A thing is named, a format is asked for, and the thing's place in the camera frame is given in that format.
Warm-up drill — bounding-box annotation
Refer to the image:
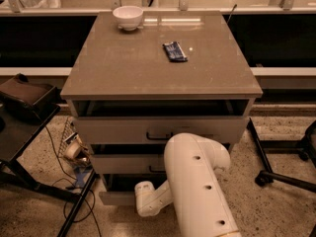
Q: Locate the grey drawer cabinet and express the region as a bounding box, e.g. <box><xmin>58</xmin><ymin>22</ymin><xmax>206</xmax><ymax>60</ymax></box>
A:
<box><xmin>59</xmin><ymin>10</ymin><xmax>264</xmax><ymax>183</ymax></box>

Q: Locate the dark brown box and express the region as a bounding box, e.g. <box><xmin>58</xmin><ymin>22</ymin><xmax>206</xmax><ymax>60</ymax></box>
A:
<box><xmin>0</xmin><ymin>73</ymin><xmax>57</xmax><ymax>122</ymax></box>

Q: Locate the black chair base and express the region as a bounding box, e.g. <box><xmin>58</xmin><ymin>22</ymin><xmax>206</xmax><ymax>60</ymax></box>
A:
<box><xmin>244</xmin><ymin>117</ymin><xmax>316</xmax><ymax>237</ymax></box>

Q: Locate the tape roll clutter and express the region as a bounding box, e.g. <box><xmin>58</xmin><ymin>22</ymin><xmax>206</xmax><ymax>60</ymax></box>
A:
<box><xmin>58</xmin><ymin>117</ymin><xmax>91</xmax><ymax>168</ymax></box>

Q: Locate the grey drawer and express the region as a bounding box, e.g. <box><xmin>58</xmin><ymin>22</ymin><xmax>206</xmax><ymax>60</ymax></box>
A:
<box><xmin>74</xmin><ymin>118</ymin><xmax>248</xmax><ymax>145</ymax></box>
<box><xmin>99</xmin><ymin>174</ymin><xmax>166</xmax><ymax>206</ymax></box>
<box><xmin>90</xmin><ymin>154</ymin><xmax>165</xmax><ymax>174</ymax></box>

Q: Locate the black side table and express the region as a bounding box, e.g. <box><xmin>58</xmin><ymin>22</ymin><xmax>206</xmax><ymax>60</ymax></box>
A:
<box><xmin>0</xmin><ymin>105</ymin><xmax>96</xmax><ymax>237</ymax></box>

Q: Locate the black floor cable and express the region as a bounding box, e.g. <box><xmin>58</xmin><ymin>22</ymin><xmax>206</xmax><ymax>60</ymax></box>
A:
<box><xmin>43</xmin><ymin>125</ymin><xmax>103</xmax><ymax>237</ymax></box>

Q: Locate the white ceramic bowl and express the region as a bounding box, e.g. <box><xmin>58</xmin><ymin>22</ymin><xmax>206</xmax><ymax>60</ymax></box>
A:
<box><xmin>113</xmin><ymin>6</ymin><xmax>143</xmax><ymax>31</ymax></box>

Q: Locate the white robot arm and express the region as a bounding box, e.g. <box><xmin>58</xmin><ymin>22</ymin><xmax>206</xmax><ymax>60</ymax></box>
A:
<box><xmin>134</xmin><ymin>133</ymin><xmax>242</xmax><ymax>237</ymax></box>

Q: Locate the blue snack packet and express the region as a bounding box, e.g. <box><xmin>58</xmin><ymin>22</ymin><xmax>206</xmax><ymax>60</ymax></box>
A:
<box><xmin>162</xmin><ymin>41</ymin><xmax>188</xmax><ymax>62</ymax></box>

